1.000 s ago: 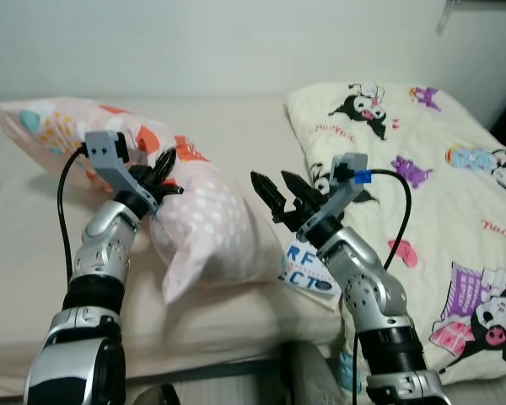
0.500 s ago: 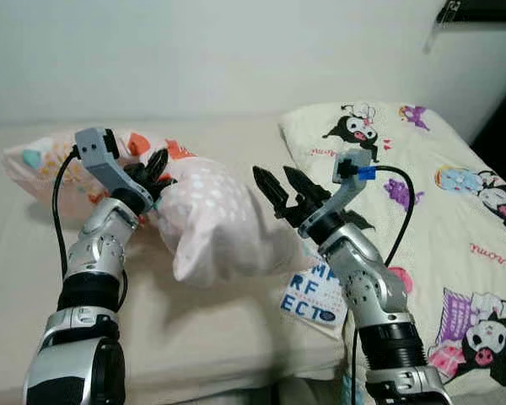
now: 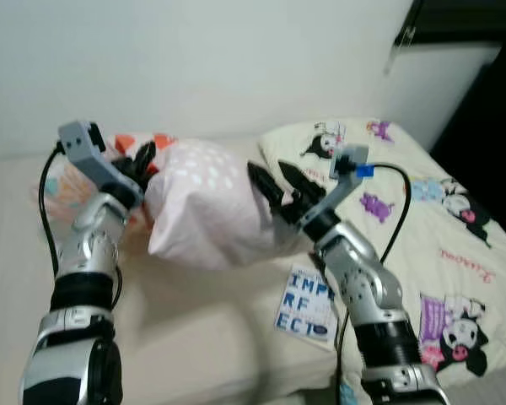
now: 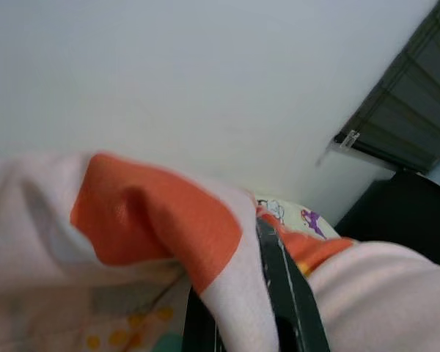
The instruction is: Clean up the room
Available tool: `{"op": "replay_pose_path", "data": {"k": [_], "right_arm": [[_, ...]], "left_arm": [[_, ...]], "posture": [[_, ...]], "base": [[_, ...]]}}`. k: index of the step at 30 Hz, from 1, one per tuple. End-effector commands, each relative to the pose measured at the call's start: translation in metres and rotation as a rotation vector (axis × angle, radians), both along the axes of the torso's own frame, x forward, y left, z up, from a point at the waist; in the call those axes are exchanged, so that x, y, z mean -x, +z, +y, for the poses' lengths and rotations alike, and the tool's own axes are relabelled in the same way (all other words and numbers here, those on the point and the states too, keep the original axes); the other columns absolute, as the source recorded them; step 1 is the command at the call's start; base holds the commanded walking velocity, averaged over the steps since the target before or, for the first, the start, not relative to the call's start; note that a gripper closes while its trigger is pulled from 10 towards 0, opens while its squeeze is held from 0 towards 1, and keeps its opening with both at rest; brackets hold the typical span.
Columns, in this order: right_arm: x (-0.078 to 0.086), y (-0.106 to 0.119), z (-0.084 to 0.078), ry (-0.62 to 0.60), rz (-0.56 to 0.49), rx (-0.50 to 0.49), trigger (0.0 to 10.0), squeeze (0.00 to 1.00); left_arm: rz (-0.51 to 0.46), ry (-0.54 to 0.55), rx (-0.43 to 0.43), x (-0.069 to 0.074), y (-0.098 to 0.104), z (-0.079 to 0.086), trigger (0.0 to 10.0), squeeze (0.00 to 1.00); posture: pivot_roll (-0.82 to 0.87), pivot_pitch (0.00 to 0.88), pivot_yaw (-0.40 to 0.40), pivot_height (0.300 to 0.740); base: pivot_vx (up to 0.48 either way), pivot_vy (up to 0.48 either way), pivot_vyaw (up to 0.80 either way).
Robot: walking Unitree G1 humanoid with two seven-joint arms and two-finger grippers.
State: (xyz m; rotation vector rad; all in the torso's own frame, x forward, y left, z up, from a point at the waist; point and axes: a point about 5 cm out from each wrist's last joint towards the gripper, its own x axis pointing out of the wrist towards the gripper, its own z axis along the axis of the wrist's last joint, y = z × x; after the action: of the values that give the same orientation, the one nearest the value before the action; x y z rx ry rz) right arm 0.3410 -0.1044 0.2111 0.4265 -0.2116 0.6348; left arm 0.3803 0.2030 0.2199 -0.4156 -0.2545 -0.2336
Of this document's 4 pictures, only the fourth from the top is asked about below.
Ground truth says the pink pillow with orange spots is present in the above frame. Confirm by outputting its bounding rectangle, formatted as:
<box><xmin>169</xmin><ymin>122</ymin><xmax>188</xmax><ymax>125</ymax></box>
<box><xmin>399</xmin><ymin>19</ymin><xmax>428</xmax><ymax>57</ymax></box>
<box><xmin>0</xmin><ymin>149</ymin><xmax>440</xmax><ymax>352</ymax></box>

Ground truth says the dark window blind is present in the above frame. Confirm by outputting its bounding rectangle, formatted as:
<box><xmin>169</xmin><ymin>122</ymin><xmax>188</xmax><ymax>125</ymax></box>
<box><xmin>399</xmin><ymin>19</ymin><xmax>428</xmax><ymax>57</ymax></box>
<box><xmin>333</xmin><ymin>0</ymin><xmax>440</xmax><ymax>173</ymax></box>

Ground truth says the black cabinet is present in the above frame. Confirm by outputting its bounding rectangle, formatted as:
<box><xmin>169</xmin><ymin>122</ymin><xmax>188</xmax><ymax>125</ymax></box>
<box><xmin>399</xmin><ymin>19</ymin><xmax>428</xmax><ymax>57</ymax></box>
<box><xmin>333</xmin><ymin>169</ymin><xmax>440</xmax><ymax>274</ymax></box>

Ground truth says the clear plastic blind wand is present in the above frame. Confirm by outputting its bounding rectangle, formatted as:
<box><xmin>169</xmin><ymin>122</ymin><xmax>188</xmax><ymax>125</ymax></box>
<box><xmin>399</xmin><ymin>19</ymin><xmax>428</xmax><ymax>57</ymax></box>
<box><xmin>315</xmin><ymin>131</ymin><xmax>361</xmax><ymax>168</ymax></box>

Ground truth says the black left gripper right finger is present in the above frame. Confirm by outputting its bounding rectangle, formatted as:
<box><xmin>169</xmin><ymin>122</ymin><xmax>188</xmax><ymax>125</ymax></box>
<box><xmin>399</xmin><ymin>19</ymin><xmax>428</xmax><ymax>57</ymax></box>
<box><xmin>255</xmin><ymin>216</ymin><xmax>331</xmax><ymax>352</ymax></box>

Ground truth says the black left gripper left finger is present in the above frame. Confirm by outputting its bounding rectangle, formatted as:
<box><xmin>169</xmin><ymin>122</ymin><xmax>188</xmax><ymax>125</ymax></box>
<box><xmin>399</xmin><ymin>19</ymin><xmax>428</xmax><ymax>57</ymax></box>
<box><xmin>183</xmin><ymin>284</ymin><xmax>227</xmax><ymax>352</ymax></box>

